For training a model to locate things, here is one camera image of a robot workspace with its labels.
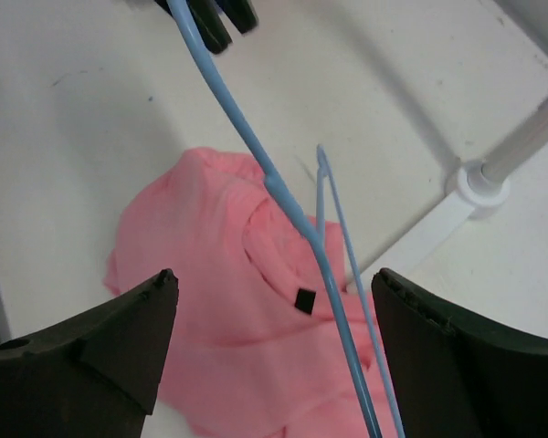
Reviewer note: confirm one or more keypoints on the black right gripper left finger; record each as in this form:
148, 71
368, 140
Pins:
94, 375

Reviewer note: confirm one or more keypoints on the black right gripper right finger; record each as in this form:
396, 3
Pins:
455, 372

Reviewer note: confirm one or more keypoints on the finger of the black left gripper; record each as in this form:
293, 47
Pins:
209, 25
241, 13

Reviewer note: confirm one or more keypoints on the light blue wire hanger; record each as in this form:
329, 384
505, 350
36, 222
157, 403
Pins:
314, 233

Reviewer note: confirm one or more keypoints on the white clothes rack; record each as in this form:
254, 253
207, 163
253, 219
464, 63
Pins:
476, 190

